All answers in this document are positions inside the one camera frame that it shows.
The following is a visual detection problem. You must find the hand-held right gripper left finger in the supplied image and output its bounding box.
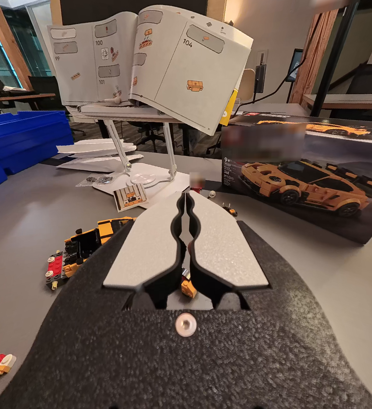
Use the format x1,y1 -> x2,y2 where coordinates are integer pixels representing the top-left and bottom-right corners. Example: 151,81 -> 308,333
102,191 -> 188,305

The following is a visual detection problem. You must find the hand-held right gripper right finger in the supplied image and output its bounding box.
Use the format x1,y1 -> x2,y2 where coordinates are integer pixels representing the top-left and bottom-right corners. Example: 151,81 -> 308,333
185,192 -> 269,308

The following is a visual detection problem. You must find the yellow lego car model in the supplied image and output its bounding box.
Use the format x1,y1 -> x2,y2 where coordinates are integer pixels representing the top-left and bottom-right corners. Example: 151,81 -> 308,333
46,217 -> 137,289

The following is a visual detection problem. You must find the lego sticker sheet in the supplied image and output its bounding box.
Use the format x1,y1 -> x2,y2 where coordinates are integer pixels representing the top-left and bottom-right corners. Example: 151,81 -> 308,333
113,184 -> 149,212

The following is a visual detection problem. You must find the lego set box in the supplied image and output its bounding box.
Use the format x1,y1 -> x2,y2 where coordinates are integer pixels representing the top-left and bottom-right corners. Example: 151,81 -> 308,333
221,112 -> 372,245

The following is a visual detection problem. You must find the lego instruction booklet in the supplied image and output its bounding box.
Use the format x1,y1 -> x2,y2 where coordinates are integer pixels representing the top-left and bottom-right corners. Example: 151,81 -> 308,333
47,5 -> 254,136

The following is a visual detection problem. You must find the clear bag of black parts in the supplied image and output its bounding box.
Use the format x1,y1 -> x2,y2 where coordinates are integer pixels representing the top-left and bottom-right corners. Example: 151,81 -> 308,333
76,174 -> 114,188

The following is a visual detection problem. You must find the white paper bag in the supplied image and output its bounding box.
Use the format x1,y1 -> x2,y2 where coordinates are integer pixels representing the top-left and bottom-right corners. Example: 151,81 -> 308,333
56,139 -> 135,154
57,153 -> 144,172

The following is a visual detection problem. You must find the black office chair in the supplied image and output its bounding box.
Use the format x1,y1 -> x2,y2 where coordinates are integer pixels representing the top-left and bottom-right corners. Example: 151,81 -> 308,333
138,123 -> 166,153
205,131 -> 222,157
28,76 -> 63,111

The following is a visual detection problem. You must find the wooden table with black legs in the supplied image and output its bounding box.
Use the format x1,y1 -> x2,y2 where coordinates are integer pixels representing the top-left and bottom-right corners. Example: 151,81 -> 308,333
68,110 -> 225,156

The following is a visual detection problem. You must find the white book stand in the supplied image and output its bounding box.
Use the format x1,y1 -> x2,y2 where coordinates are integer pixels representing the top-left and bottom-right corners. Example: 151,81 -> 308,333
68,97 -> 199,200

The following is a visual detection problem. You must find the yellow card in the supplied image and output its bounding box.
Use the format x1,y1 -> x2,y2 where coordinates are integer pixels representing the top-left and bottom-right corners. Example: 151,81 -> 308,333
219,88 -> 239,127

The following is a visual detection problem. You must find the beige chair back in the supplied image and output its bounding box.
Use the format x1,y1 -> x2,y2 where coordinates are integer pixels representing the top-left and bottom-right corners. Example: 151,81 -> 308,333
237,69 -> 257,103

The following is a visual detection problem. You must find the black office chair back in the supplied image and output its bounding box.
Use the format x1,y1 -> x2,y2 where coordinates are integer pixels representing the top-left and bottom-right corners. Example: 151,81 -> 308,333
28,76 -> 63,111

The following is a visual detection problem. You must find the wooden side table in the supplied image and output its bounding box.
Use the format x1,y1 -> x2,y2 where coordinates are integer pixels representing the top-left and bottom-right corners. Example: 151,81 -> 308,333
302,94 -> 372,111

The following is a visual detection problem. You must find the wooden office desk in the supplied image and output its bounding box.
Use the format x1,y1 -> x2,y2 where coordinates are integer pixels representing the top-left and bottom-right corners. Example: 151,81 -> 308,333
0,93 -> 56,111

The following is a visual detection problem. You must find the wooden pillar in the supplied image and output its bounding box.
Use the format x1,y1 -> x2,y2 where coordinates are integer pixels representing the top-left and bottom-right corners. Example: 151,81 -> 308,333
290,10 -> 340,107
0,0 -> 33,91

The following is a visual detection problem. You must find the large black screen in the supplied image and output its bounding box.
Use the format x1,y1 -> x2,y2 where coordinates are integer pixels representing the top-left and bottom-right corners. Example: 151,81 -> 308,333
60,0 -> 209,26

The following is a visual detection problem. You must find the black power cable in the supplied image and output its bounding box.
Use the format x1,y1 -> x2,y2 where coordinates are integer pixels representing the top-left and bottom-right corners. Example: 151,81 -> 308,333
234,58 -> 306,115

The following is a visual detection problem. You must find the black wall device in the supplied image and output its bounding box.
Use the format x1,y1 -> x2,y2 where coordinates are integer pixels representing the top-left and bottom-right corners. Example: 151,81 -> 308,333
255,64 -> 266,94

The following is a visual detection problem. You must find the small wall screen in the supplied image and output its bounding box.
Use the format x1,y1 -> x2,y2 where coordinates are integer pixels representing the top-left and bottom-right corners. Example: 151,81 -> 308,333
286,49 -> 305,83

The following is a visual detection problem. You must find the black metal post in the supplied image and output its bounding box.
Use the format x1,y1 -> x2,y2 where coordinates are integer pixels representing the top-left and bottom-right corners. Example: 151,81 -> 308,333
310,0 -> 360,117

